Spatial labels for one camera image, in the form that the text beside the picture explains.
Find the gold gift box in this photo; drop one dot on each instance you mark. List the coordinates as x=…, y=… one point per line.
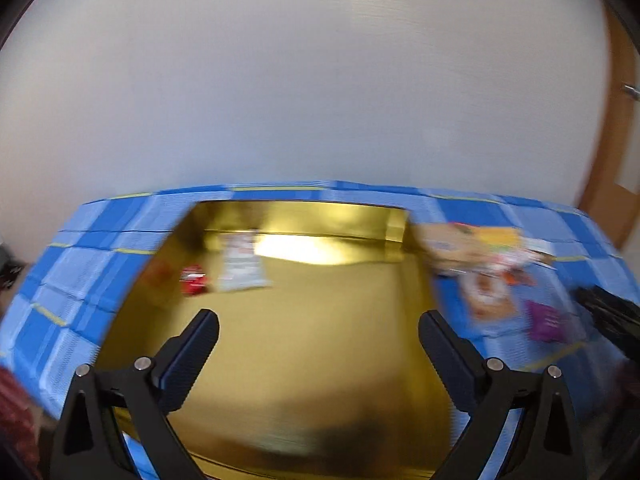
x=310, y=320

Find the dark object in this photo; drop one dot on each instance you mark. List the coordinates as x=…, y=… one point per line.
x=10, y=267

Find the small red candy packet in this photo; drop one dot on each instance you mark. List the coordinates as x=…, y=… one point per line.
x=194, y=280

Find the green yellow cracker packet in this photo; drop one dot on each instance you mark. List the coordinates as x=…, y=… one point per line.
x=497, y=237

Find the wooden door frame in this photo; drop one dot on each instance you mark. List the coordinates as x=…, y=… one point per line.
x=615, y=135

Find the blue checked tablecloth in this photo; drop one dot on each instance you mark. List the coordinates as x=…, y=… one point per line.
x=75, y=270

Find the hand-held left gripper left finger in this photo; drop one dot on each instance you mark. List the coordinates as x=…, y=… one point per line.
x=192, y=355

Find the metal door fitting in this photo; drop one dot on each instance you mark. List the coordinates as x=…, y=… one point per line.
x=631, y=89

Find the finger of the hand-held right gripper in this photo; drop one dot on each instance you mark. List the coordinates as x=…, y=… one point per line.
x=620, y=332
x=607, y=297

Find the red snack packet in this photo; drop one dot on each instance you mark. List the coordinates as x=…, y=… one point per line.
x=520, y=277

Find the red plaid clothing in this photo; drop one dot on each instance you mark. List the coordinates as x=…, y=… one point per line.
x=15, y=420

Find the purple snack packet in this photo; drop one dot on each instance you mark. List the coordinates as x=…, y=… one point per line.
x=547, y=320

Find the long white orange snack packet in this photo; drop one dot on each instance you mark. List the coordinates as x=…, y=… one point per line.
x=487, y=292

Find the puffed rice bar packet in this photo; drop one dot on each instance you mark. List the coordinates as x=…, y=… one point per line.
x=447, y=245

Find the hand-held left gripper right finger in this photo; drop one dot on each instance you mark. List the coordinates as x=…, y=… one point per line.
x=442, y=355

